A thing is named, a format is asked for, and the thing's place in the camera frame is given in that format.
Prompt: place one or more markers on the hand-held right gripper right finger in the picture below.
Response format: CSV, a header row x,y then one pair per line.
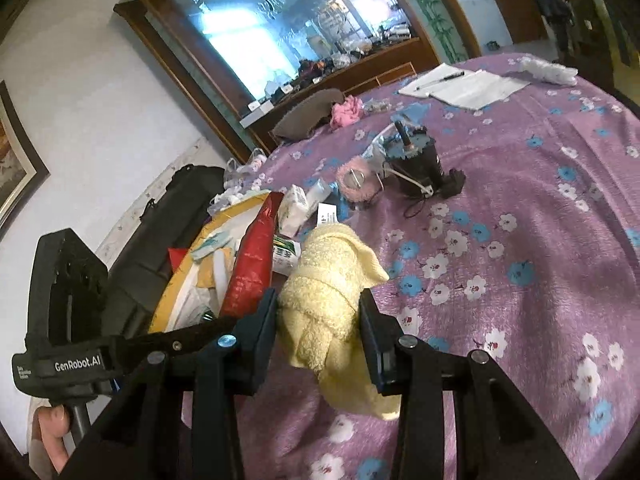
x,y
370,340

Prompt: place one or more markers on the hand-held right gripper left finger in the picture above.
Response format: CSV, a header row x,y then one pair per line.
x,y
265,330

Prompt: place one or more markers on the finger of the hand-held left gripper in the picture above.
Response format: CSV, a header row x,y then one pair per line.
x,y
200,329

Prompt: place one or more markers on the yellow bag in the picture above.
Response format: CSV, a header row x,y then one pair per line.
x,y
205,280

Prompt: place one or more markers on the yellow towel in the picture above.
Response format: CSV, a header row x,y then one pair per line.
x,y
325,300

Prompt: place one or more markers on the red glossy bag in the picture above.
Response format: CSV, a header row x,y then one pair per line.
x,y
252,260

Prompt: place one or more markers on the pink fluffy round pad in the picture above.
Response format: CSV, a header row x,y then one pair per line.
x,y
352,182

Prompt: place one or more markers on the person's left hand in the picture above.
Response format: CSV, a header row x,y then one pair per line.
x,y
50,435

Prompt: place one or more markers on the orange bag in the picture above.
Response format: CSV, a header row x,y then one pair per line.
x,y
177,260

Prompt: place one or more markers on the green white box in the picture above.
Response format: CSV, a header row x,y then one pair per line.
x,y
286,255

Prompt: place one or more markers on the teal white packet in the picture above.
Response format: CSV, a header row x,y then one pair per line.
x,y
212,244

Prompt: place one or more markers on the black bag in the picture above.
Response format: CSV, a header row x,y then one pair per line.
x,y
150,240

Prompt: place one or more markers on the white tissue pack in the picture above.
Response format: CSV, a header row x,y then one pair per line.
x,y
295,207

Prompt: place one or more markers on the white tag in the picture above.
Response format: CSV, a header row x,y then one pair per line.
x,y
327,214

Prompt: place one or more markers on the small tissue pack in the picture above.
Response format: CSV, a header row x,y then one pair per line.
x,y
319,192

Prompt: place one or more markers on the framed painting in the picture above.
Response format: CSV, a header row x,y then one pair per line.
x,y
12,160

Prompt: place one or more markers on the black adapter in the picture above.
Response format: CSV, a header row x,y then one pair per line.
x,y
454,182

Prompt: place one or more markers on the purple floral blanket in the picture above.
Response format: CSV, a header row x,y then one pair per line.
x,y
500,210

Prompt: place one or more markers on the black motor device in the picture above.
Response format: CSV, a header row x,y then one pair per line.
x,y
415,160

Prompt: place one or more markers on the clear plastic bag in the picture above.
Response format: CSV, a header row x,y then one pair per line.
x,y
381,140

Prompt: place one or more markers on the brown pillow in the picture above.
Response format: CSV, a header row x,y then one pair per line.
x,y
307,117

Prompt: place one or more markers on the pink fluffy scrunchie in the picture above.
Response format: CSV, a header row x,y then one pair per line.
x,y
345,110

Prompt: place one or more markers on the small clear packet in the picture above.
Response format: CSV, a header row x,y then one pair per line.
x,y
377,106

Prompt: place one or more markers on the pile of small shelf items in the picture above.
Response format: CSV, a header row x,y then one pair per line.
x,y
340,60

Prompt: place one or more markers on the wooden headboard with mirror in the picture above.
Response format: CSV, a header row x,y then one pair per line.
x,y
165,25

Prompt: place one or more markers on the white fluffy cloth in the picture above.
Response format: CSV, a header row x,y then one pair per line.
x,y
547,71

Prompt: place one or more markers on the wooden door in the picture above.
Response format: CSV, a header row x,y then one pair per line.
x,y
505,0

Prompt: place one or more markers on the gold framed cabinet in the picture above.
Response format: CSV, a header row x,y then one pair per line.
x,y
595,20

